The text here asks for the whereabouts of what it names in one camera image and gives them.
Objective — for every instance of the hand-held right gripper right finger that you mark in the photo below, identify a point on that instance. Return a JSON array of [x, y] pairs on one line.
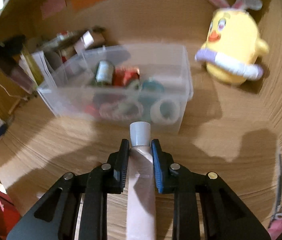
[[156, 166]]

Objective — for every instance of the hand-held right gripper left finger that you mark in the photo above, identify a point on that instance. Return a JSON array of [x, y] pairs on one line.
[[124, 166]]

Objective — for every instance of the pink cosmetic tube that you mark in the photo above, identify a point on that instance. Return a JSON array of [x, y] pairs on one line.
[[141, 205]]

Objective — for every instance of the white tape roll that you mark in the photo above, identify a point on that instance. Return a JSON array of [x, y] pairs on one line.
[[164, 111]]

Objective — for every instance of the clear plastic storage box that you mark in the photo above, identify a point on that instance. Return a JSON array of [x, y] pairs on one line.
[[121, 97]]

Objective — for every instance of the teal tape roll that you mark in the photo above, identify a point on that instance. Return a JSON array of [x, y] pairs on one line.
[[152, 86]]

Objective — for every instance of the red foil packet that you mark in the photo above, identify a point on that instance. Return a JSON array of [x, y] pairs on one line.
[[126, 76]]

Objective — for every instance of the yellow-green spray bottle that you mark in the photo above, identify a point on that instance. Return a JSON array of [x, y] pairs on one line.
[[32, 62]]

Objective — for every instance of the white paper booklets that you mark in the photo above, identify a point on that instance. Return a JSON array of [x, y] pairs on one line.
[[43, 65]]

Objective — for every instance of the pink sticky note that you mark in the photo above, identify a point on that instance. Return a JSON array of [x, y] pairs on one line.
[[53, 3]]

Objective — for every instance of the open pink cardboard box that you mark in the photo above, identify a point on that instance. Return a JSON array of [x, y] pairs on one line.
[[84, 41]]

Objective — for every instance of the yellow chick plush toy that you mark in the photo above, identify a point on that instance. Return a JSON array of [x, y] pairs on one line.
[[233, 42]]

